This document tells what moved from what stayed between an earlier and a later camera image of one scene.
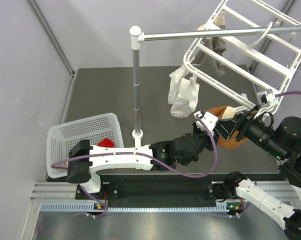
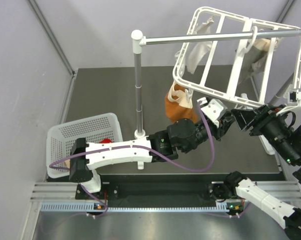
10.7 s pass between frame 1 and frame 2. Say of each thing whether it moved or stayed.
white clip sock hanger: moved
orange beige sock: moved
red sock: stayed
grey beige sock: moved
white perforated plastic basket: stayed
